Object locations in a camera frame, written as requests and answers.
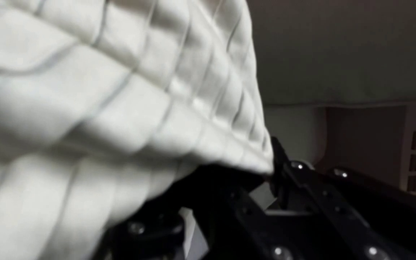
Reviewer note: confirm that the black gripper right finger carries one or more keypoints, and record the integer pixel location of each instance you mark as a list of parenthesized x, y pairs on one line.
[(343, 207)]

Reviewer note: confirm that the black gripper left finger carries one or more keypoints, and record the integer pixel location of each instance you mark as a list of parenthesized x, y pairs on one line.
[(194, 211)]

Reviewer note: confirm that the small white ribbed pillow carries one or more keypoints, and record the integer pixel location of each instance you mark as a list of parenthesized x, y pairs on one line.
[(97, 120)]

